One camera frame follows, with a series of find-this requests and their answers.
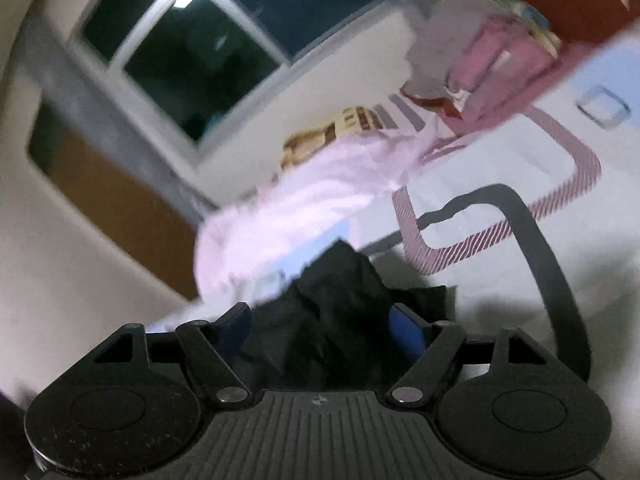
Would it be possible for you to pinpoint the black button shirt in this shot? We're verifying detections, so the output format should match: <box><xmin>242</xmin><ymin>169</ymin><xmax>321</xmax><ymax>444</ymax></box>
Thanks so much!
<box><xmin>230</xmin><ymin>240</ymin><xmax>447</xmax><ymax>392</ymax></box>

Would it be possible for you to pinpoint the light pink blanket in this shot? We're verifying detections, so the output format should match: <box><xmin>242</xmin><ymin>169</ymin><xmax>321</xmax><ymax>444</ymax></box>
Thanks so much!
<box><xmin>193</xmin><ymin>125</ymin><xmax>439</xmax><ymax>298</ymax></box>

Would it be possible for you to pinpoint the brown wooden door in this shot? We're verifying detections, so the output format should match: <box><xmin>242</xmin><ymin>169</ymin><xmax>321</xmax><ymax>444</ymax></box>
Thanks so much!
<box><xmin>28</xmin><ymin>104</ymin><xmax>198</xmax><ymax>300</ymax></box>

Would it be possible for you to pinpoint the yellow brown printed pillow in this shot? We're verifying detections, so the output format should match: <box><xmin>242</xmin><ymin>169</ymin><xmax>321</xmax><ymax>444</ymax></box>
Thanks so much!
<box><xmin>280</xmin><ymin>106</ymin><xmax>397</xmax><ymax>174</ymax></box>

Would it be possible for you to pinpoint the patterned white grey bedspread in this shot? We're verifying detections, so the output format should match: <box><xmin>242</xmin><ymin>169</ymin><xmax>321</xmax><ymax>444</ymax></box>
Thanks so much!
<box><xmin>153</xmin><ymin>32</ymin><xmax>639</xmax><ymax>375</ymax></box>

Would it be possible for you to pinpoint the pink folded cloth stack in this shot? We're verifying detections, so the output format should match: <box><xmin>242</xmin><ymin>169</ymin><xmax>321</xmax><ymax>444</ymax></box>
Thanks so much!
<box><xmin>444</xmin><ymin>16</ymin><xmax>562</xmax><ymax>122</ymax></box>

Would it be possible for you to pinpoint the grey left curtain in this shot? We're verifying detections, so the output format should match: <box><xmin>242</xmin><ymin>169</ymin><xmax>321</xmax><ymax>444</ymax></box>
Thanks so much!
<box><xmin>14</xmin><ymin>13</ymin><xmax>217</xmax><ymax>226</ymax></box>

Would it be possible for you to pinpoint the aluminium sliding window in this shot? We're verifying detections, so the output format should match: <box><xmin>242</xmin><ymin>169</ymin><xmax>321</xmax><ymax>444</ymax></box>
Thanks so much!
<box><xmin>77</xmin><ymin>0</ymin><xmax>387</xmax><ymax>162</ymax></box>

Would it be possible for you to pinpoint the grey folded cloth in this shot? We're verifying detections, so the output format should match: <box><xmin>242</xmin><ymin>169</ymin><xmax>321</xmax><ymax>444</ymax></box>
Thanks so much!
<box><xmin>404</xmin><ymin>0</ymin><xmax>508</xmax><ymax>99</ymax></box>

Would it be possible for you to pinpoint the colourful patterned cloth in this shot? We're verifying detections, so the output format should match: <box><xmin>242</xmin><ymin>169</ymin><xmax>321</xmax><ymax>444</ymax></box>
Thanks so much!
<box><xmin>487</xmin><ymin>0</ymin><xmax>562</xmax><ymax>58</ymax></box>

